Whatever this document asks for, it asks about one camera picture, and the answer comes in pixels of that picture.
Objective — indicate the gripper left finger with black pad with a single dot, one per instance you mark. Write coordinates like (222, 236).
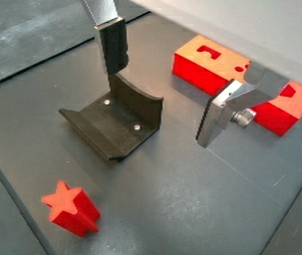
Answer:
(111, 30)

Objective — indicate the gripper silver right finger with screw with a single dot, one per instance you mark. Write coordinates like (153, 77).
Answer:
(229, 106)

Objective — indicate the red star peg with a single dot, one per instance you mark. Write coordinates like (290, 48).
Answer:
(72, 209)

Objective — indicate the red shape-sorting board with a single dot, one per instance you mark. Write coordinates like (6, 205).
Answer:
(208, 66)

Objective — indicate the black curved holder bracket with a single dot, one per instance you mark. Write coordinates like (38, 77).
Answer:
(119, 120)

